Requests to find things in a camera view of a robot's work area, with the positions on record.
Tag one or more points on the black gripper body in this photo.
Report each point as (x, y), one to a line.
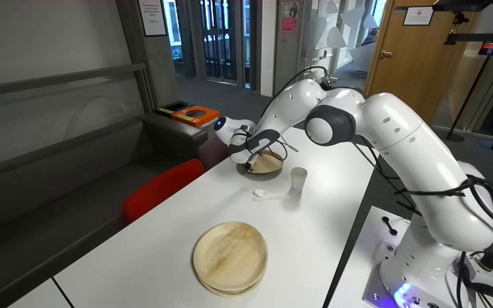
(244, 157)

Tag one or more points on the dark-grained wooden plate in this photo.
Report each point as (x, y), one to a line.
(267, 164)

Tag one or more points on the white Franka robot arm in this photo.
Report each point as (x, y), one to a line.
(422, 164)

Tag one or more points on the pale wooden plate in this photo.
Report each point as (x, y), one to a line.
(229, 256)

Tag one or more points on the white plastic spoon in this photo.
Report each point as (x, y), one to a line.
(268, 193)

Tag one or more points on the white paper cup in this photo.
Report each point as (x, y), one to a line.
(297, 179)

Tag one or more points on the orange box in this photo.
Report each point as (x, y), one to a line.
(195, 114)

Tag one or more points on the red chair at table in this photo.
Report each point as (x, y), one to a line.
(161, 188)

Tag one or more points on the red and white notice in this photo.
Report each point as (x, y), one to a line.
(289, 17)

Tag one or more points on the wooden door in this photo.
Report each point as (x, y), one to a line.
(410, 61)

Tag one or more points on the dark grey sofa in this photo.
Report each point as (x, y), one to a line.
(58, 227)

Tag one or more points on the grey metal railing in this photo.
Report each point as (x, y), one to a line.
(58, 78)

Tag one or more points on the white door sign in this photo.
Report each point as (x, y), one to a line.
(417, 15)

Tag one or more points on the black tripod stand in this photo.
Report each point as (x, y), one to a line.
(474, 73)

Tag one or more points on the black power plug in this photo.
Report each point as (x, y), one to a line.
(489, 260)

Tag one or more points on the white wall poster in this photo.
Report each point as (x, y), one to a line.
(152, 17)

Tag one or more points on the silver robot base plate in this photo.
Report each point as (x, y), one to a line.
(383, 256)

